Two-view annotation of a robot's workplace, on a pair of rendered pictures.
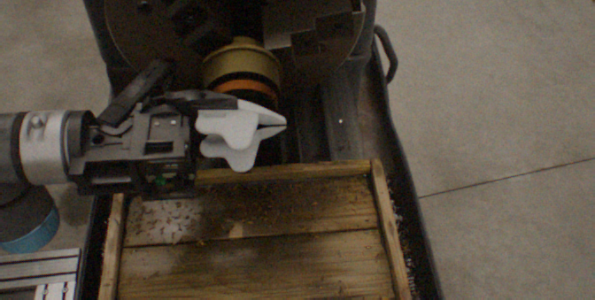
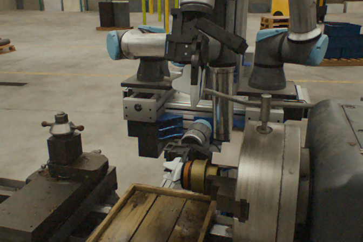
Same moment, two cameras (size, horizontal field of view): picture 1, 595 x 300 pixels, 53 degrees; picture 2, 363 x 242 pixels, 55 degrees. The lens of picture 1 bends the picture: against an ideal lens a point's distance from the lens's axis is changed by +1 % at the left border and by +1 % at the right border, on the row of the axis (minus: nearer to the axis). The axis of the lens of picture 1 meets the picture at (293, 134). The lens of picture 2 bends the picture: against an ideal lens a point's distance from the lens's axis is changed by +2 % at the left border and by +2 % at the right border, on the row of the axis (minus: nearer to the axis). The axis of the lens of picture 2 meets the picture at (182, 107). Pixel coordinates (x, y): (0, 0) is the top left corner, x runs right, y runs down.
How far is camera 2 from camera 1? 0.99 m
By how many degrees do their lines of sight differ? 88
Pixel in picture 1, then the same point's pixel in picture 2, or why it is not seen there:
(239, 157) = (169, 175)
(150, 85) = (206, 154)
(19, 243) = not seen: hidden behind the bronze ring
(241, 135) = (168, 164)
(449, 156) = not seen: outside the picture
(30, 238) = not seen: hidden behind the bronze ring
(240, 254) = (166, 226)
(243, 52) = (203, 163)
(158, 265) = (174, 205)
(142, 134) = (177, 145)
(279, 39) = (212, 177)
